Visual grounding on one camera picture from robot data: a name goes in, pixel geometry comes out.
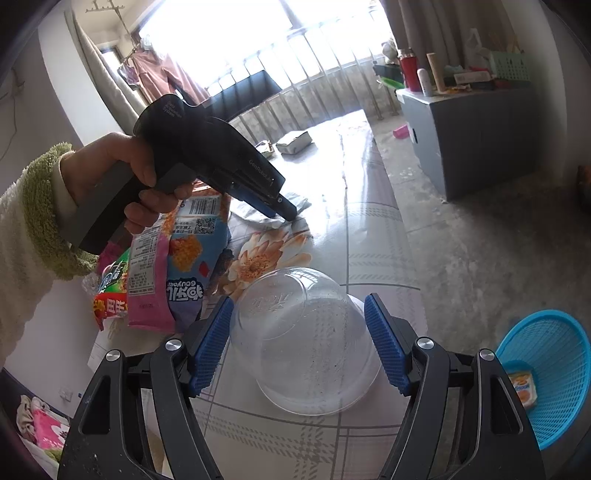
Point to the silver foil wrapper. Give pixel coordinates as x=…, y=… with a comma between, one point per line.
x=304, y=203

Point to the blue snack packet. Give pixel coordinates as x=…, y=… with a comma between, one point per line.
x=194, y=258

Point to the green storage basket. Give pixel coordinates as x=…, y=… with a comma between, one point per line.
x=508, y=65

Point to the leaning white mattress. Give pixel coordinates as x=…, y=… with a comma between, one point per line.
x=106, y=69

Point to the clothes drying rack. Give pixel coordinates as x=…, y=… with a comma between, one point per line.
x=108, y=9

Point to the red green snack packet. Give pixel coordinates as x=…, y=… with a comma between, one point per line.
x=108, y=295

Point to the pink snack packet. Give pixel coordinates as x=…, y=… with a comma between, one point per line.
x=147, y=281

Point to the cluttered side shelf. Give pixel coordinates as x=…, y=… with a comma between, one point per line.
x=480, y=138

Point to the black cloth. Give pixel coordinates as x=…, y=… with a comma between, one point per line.
x=244, y=92

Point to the red thermos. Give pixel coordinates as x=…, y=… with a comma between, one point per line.
x=410, y=71

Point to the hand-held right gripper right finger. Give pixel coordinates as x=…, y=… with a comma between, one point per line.
x=385, y=353

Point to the flat tan snack packet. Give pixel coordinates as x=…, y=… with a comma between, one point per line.
x=298, y=141

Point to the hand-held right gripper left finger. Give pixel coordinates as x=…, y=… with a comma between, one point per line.
x=210, y=353

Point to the floral plaid tablecloth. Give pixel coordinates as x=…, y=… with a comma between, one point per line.
x=360, y=221

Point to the white plastic bag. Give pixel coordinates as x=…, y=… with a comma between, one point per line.
x=475, y=48

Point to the wall socket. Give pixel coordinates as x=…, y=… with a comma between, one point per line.
x=67, y=394

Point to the white bottle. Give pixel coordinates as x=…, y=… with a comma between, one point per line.
x=425, y=82

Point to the open tan snack packet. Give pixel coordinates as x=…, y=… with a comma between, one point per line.
x=265, y=147

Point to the blue plastic basket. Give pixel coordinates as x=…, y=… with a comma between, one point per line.
x=554, y=360

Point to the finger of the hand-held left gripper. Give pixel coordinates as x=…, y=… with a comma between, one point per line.
x=277, y=205

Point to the orange white snack packet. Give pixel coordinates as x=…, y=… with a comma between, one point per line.
x=521, y=388

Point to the metal balcony railing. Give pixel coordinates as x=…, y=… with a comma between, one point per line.
x=323, y=78

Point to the green plastic item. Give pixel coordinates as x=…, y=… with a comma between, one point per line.
x=388, y=83

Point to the pink plastic item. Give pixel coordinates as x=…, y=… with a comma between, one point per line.
x=400, y=132

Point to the grey curtain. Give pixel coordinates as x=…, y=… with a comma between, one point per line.
x=425, y=27

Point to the person's left hand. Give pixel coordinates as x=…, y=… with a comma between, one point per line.
x=106, y=157

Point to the clear plastic bowl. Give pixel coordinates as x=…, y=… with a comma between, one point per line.
x=304, y=341

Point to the beige tube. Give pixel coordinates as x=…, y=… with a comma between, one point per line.
x=436, y=71

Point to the pink hanging clothes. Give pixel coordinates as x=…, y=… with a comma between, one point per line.
x=157, y=76

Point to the person's left forearm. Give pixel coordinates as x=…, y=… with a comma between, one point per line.
x=27, y=258

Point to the pink white cloth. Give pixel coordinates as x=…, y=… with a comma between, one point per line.
x=46, y=429

